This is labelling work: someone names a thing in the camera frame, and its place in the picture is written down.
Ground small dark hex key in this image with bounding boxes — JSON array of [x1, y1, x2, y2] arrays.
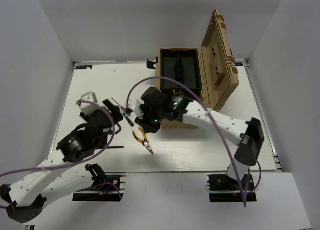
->
[[115, 123, 122, 135]]

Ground black rear toolbox latch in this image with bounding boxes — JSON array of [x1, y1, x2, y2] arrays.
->
[[146, 57, 158, 70]]

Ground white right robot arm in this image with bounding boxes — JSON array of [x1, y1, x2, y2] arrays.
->
[[133, 87, 265, 191]]

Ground large dark hex key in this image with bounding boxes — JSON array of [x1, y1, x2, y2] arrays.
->
[[107, 146, 125, 149]]

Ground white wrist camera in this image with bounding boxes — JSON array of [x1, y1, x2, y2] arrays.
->
[[134, 98, 144, 119], [76, 91, 100, 115]]

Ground black toolbox tray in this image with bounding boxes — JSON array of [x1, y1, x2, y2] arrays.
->
[[159, 49, 203, 95]]

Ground blue handled screwdriver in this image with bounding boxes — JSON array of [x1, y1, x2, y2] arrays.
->
[[111, 97, 131, 117]]

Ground tan plastic toolbox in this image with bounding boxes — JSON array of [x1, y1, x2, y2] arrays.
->
[[154, 9, 240, 130]]

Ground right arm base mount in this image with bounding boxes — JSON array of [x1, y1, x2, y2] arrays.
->
[[207, 174, 257, 203]]

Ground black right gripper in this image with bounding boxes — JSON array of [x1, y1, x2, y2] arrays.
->
[[135, 106, 166, 134]]

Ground yellow handled needle-nose pliers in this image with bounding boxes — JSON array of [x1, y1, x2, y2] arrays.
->
[[132, 126, 154, 155]]

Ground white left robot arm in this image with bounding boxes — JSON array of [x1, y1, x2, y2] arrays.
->
[[0, 99, 123, 224]]

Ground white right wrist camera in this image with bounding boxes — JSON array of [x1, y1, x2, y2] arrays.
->
[[134, 98, 144, 119]]

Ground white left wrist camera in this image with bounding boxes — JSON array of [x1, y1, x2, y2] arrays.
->
[[76, 91, 100, 115]]

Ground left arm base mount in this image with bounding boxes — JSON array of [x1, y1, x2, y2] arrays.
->
[[72, 173, 126, 203]]

